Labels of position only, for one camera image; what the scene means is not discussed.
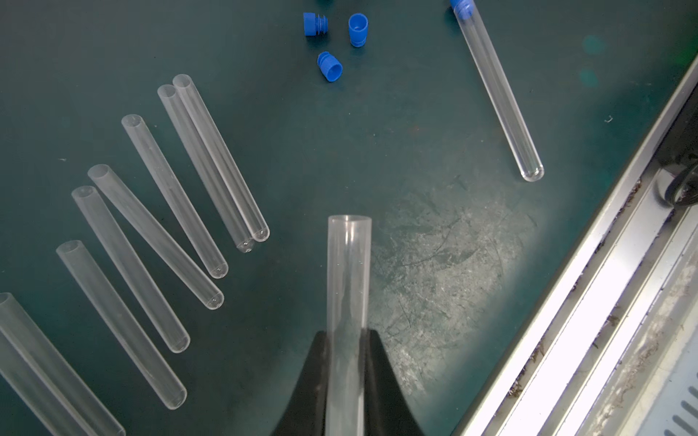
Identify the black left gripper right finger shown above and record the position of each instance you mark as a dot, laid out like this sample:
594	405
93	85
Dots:
386	409

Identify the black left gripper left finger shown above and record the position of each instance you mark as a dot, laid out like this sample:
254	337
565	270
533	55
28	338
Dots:
305	412

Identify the test tube with blue stopper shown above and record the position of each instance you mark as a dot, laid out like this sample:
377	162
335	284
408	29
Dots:
156	236
36	395
222	158
176	197
499	90
121	322
131	268
206	169
348	284
54	370

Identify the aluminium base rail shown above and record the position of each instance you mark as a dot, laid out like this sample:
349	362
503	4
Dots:
530	379

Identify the white slotted cable duct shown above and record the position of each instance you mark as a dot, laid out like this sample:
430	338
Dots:
672	408

